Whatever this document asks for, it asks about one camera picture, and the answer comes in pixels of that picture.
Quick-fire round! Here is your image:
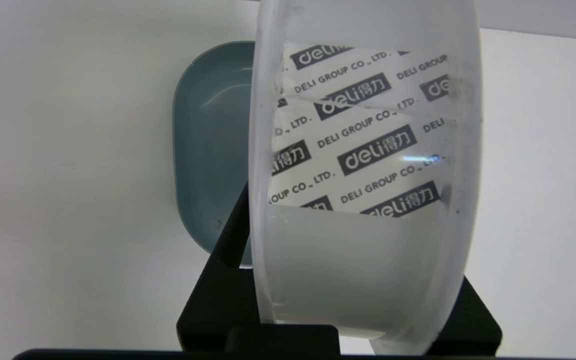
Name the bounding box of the grey-blue dish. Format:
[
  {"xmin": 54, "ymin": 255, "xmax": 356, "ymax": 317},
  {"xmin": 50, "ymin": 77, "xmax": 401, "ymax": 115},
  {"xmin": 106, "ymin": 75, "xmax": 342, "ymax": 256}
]
[{"xmin": 172, "ymin": 41, "xmax": 256, "ymax": 266}]

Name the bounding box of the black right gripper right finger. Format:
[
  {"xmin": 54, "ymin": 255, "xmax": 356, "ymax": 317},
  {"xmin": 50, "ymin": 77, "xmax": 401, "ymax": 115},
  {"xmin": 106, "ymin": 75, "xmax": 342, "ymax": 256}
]
[{"xmin": 438, "ymin": 275, "xmax": 503, "ymax": 356}]

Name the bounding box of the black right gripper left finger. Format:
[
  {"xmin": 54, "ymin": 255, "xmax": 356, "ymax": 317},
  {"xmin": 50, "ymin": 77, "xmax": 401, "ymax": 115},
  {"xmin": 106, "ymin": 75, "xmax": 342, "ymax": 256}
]
[{"xmin": 176, "ymin": 182, "xmax": 264, "ymax": 352}]

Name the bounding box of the translucent tape roll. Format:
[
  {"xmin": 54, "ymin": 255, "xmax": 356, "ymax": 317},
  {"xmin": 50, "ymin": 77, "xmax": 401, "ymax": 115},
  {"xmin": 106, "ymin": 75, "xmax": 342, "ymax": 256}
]
[{"xmin": 248, "ymin": 0, "xmax": 484, "ymax": 357}]

